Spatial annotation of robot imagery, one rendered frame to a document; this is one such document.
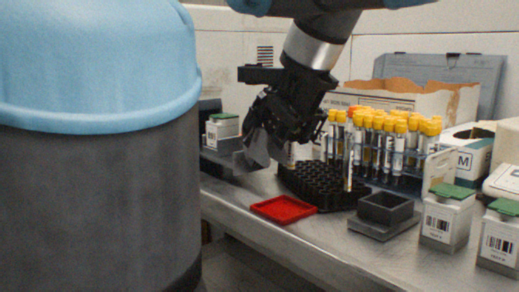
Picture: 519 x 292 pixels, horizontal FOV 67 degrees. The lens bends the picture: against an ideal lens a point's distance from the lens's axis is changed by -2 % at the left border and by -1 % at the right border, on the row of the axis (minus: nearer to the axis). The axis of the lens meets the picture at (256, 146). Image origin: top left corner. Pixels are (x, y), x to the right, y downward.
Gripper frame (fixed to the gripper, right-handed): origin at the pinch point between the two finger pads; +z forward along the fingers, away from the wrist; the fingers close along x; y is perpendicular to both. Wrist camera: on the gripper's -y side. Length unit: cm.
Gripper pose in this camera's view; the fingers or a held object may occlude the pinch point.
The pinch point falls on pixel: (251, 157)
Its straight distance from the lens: 66.2
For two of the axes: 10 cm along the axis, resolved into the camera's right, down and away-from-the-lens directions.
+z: -3.2, 7.4, 5.8
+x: 7.6, -1.6, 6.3
